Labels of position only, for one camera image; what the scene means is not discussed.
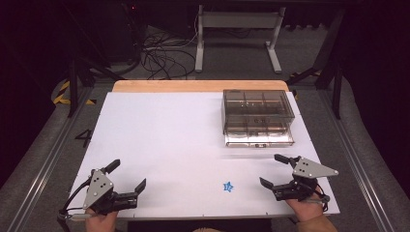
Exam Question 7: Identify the person's dark clothing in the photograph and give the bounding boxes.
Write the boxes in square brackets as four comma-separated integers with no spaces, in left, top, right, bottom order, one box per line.
[127,218,274,232]

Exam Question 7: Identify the black tape floor mark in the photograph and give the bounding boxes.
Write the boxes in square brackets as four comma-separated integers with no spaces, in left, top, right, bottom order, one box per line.
[74,129,94,149]

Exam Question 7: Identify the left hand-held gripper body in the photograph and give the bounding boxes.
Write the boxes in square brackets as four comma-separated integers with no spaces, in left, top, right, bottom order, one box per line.
[82,168,139,217]

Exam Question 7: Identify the person's right hand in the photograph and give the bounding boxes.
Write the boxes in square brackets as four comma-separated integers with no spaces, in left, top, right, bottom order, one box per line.
[284,196,327,223]

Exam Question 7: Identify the black metal stand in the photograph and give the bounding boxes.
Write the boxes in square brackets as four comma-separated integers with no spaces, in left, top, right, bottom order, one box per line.
[285,9,345,121]
[66,56,128,119]

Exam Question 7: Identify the white table board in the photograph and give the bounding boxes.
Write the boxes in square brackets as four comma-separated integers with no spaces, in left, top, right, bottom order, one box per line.
[68,91,341,220]

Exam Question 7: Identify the person's left hand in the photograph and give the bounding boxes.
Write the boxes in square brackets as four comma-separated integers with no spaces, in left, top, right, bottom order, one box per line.
[84,207,119,232]

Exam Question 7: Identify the wooden table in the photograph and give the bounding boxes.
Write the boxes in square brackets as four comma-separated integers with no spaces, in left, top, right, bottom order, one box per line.
[111,79,290,94]

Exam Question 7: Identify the grey metal desk frame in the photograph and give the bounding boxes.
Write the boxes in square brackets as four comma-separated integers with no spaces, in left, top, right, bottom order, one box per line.
[194,4,287,74]

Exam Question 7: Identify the aluminium floor rail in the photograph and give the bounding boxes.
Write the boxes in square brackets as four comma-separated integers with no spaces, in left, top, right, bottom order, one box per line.
[6,87,95,232]
[317,90,396,232]

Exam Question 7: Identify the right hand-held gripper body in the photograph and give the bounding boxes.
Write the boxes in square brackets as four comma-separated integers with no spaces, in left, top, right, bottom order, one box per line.
[272,156,340,203]

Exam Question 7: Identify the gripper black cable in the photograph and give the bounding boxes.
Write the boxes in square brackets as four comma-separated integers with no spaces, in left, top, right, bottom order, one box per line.
[310,183,331,213]
[58,178,92,223]

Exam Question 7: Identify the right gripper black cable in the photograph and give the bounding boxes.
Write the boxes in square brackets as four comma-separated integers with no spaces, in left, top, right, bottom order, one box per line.
[310,183,331,213]

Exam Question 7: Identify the yellow black hazard tape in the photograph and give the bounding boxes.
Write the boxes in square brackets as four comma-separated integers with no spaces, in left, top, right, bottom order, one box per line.
[52,79,98,106]

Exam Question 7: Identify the clear plastic drawer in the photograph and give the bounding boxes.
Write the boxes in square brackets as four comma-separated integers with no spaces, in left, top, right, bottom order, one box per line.
[223,124,295,149]

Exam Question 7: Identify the tangle of black floor cables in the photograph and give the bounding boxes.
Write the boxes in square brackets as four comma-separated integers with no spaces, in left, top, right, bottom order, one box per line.
[139,27,198,81]

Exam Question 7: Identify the smoky transparent drawer cabinet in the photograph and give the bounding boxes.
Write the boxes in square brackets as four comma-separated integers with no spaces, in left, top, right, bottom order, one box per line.
[221,89,296,136]

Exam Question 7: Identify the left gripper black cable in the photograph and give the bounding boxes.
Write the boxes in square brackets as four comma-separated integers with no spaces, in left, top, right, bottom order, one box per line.
[58,178,92,223]

